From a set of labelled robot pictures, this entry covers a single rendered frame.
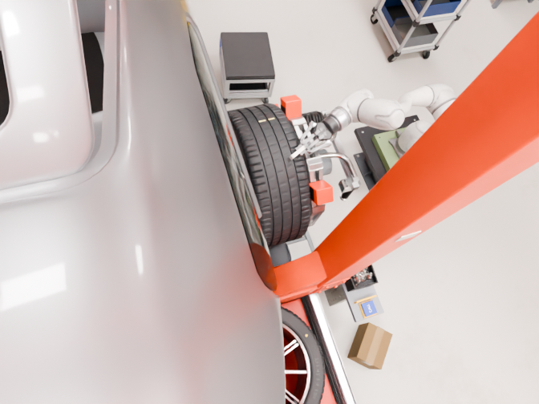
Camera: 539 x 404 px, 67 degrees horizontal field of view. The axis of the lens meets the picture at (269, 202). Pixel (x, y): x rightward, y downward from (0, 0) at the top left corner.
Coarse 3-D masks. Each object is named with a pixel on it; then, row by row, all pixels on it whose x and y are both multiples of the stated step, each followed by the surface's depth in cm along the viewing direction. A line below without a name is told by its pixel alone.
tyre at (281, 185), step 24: (240, 120) 169; (264, 120) 169; (288, 120) 170; (240, 144) 165; (264, 144) 163; (288, 144) 165; (264, 168) 161; (288, 168) 163; (264, 192) 161; (288, 192) 165; (264, 216) 165; (288, 216) 169; (288, 240) 187
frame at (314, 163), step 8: (296, 120) 176; (304, 120) 177; (296, 128) 175; (304, 128) 176; (312, 160) 170; (320, 160) 170; (312, 168) 170; (320, 168) 171; (312, 176) 171; (320, 176) 173; (312, 208) 178; (320, 208) 179; (312, 216) 184; (312, 224) 197
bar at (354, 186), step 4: (324, 112) 197; (336, 136) 193; (336, 140) 192; (336, 144) 191; (340, 144) 192; (336, 148) 192; (340, 148) 191; (340, 152) 190; (344, 152) 190; (340, 160) 191; (344, 164) 188; (344, 168) 189; (348, 172) 187; (348, 176) 187; (348, 180) 188; (352, 184) 185; (356, 184) 185; (352, 188) 186; (356, 188) 186
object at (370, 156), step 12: (408, 120) 288; (360, 132) 279; (372, 132) 280; (360, 144) 278; (372, 144) 276; (360, 156) 305; (372, 156) 273; (360, 168) 301; (372, 168) 271; (384, 168) 271; (372, 180) 299
